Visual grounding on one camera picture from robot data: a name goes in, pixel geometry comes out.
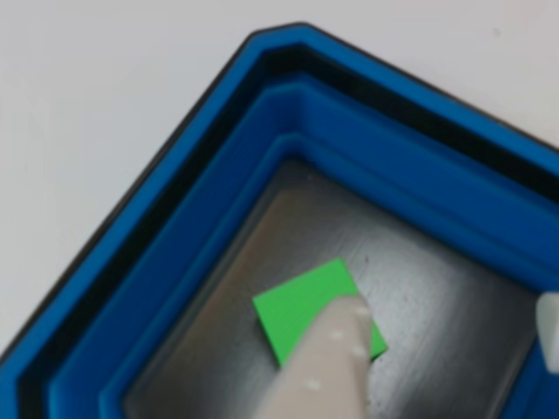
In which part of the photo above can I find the blue box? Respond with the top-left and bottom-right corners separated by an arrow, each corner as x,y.
0,20 -> 559,419

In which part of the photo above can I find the green cube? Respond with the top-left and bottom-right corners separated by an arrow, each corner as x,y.
252,257 -> 390,367

